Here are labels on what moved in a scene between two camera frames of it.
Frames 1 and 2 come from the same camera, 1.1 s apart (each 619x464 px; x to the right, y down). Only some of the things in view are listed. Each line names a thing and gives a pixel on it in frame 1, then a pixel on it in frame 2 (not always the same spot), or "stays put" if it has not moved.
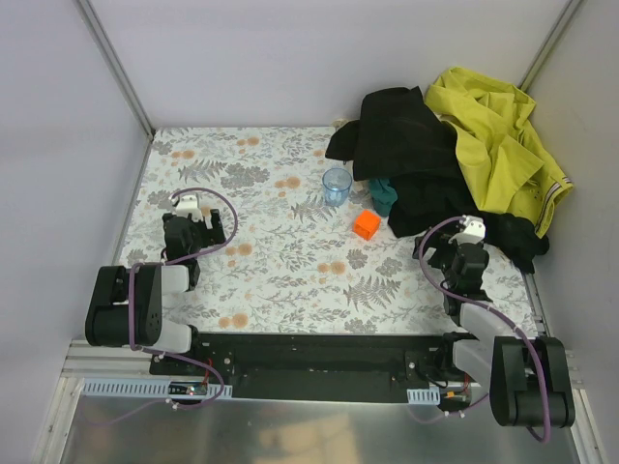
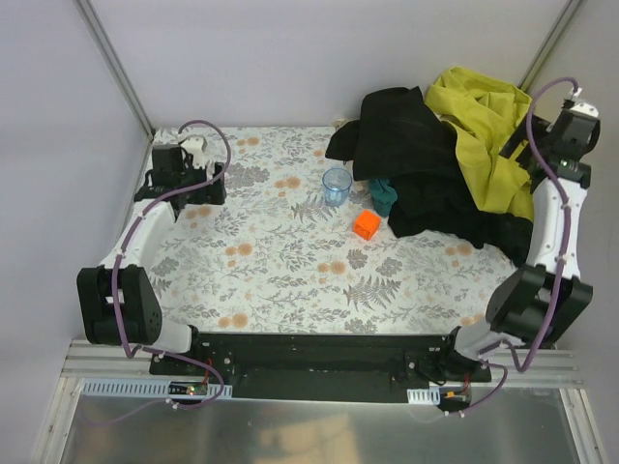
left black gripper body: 204,232 -> 213,188
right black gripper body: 436,252 -> 527,145
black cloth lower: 419,202 stays put
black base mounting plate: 307,365 stays put
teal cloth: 383,194 stays put
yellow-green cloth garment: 507,168 stays put
